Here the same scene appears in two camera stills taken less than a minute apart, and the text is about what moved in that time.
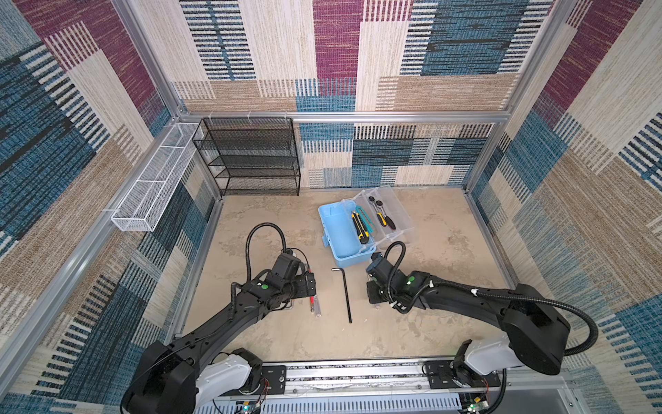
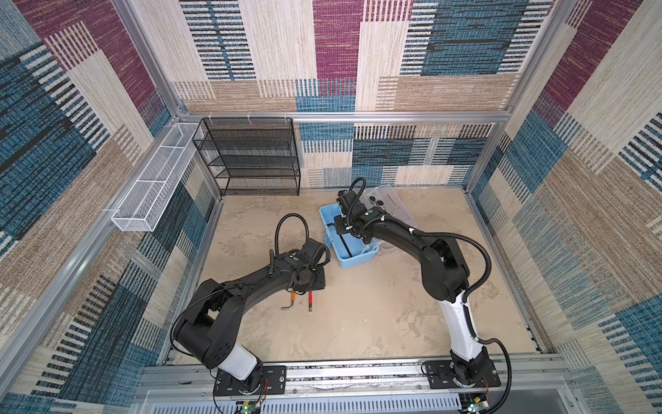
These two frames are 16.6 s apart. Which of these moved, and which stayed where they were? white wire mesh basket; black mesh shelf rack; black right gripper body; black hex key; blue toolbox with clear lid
Moved: black hex key; black right gripper body
Stayed: black mesh shelf rack; white wire mesh basket; blue toolbox with clear lid
